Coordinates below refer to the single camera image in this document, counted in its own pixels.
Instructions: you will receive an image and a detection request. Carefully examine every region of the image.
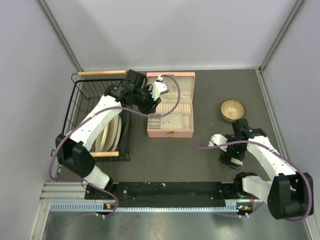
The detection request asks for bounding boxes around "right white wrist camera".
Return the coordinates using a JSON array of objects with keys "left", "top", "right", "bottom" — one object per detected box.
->
[{"left": 208, "top": 134, "right": 228, "bottom": 152}]

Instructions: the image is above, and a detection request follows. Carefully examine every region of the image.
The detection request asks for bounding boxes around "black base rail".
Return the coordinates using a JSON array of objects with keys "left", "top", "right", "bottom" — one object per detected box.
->
[{"left": 84, "top": 180, "right": 263, "bottom": 207}]

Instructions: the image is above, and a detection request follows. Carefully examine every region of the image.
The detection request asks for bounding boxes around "grey slotted cable duct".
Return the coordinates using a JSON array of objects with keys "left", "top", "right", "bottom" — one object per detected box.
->
[{"left": 49, "top": 201, "right": 253, "bottom": 213}]

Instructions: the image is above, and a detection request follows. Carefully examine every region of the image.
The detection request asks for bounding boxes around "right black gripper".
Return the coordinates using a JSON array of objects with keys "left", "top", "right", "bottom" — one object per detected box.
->
[{"left": 218, "top": 134, "right": 246, "bottom": 170}]

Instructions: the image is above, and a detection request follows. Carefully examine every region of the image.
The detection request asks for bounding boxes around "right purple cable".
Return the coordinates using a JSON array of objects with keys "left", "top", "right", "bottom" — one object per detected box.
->
[{"left": 190, "top": 138, "right": 315, "bottom": 222}]

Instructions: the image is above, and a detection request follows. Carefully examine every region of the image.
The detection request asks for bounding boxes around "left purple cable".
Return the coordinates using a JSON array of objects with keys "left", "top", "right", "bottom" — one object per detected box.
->
[{"left": 47, "top": 73, "right": 182, "bottom": 217}]

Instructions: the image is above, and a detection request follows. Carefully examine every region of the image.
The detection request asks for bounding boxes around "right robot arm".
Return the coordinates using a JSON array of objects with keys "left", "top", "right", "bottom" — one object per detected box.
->
[{"left": 210, "top": 119, "right": 314, "bottom": 220}]

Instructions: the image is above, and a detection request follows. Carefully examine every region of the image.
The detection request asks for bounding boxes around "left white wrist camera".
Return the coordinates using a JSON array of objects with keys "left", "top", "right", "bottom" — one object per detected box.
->
[{"left": 151, "top": 75, "right": 169, "bottom": 101}]

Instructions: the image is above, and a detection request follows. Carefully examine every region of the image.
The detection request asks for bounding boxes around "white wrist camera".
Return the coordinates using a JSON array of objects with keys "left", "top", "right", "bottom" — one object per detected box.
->
[
  {"left": 208, "top": 134, "right": 228, "bottom": 152},
  {"left": 151, "top": 75, "right": 169, "bottom": 101}
]

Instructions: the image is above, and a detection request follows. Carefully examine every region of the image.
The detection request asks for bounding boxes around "black wire basket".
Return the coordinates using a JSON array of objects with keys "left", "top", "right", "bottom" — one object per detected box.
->
[{"left": 62, "top": 70, "right": 132, "bottom": 151}]

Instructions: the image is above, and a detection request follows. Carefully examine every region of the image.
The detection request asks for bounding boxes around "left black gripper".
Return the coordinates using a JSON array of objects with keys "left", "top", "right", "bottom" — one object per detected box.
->
[{"left": 133, "top": 85, "right": 161, "bottom": 115}]

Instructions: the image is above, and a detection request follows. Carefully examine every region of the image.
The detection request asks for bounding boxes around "pink jewelry box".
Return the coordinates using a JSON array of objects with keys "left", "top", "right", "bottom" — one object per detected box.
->
[{"left": 146, "top": 72, "right": 196, "bottom": 138}]

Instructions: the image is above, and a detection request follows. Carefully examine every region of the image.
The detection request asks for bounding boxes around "cream dark rimmed plate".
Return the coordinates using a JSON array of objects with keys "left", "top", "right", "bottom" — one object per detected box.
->
[{"left": 103, "top": 114, "right": 123, "bottom": 152}]

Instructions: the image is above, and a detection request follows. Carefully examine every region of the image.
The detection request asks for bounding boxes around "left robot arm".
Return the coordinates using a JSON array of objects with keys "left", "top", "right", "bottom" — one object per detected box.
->
[{"left": 56, "top": 70, "right": 168, "bottom": 199}]

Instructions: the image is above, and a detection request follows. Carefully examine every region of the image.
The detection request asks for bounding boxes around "brown ceramic bowl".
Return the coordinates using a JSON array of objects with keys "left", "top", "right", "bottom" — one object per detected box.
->
[{"left": 219, "top": 99, "right": 246, "bottom": 123}]

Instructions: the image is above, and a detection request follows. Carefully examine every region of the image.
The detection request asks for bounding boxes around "small beige pillow block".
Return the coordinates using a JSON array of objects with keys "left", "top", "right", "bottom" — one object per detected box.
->
[{"left": 230, "top": 157, "right": 243, "bottom": 166}]

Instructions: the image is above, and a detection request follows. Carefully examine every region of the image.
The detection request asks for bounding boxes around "purple cable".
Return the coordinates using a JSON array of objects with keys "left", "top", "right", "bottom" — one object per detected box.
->
[
  {"left": 190, "top": 138, "right": 315, "bottom": 222},
  {"left": 47, "top": 73, "right": 182, "bottom": 217}
]

